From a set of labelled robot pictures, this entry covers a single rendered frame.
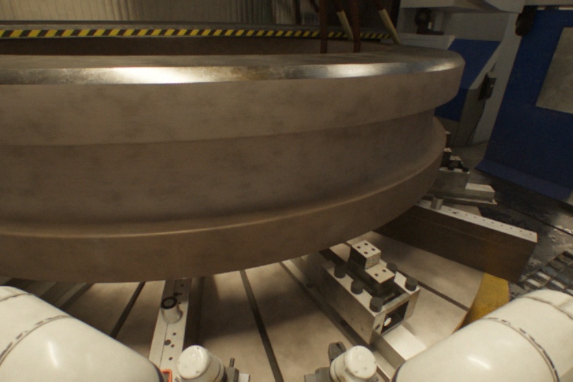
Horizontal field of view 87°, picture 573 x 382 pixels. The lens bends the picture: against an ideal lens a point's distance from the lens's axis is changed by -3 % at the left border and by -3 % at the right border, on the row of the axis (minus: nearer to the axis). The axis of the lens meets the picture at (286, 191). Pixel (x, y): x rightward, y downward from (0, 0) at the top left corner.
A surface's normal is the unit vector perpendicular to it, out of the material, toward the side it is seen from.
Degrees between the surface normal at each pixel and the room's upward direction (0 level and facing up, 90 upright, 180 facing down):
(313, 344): 0
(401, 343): 0
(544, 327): 6
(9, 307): 13
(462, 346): 34
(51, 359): 17
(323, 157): 90
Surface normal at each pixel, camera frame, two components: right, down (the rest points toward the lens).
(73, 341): 0.33, -0.90
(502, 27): -0.87, 0.22
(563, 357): 0.27, -0.42
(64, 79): 0.07, -0.29
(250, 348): 0.02, -0.88
